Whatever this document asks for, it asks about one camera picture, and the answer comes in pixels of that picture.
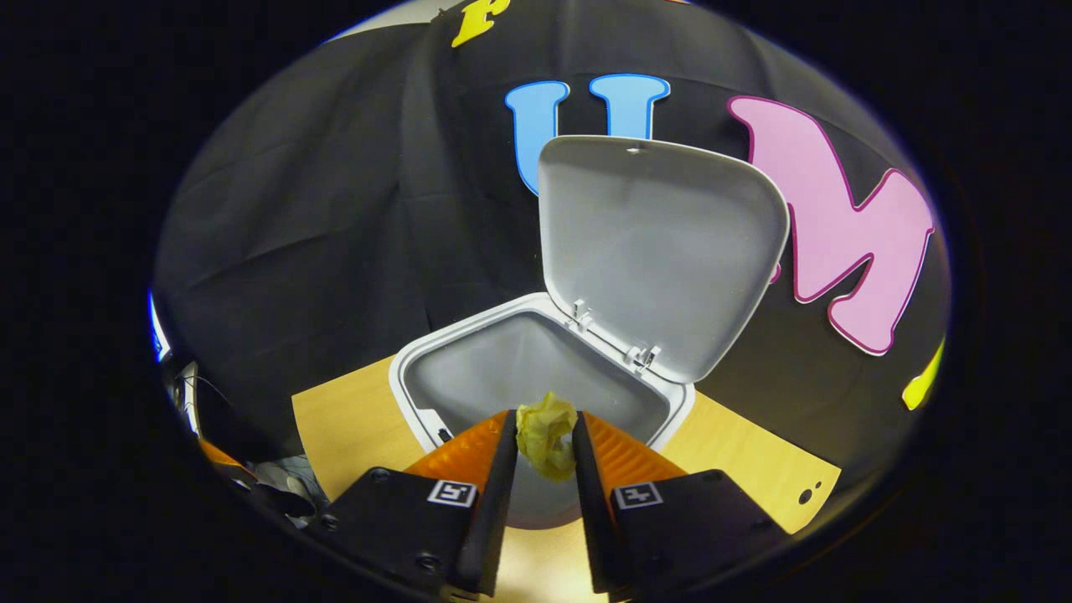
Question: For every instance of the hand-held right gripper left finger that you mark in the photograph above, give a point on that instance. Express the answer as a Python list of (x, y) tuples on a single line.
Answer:
[(494, 502)]

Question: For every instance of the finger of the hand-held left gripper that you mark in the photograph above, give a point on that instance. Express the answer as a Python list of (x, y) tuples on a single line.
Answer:
[(226, 461)]

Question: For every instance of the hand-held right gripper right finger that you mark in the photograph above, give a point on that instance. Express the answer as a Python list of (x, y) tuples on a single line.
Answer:
[(590, 519)]

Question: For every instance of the yellow paper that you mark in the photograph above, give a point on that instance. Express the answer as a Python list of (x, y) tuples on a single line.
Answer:
[(546, 435)]

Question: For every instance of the white desktop garbage bin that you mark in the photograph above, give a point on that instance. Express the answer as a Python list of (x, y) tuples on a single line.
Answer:
[(653, 251)]

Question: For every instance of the wooden desktop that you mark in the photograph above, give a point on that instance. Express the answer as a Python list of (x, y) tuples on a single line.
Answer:
[(352, 419)]

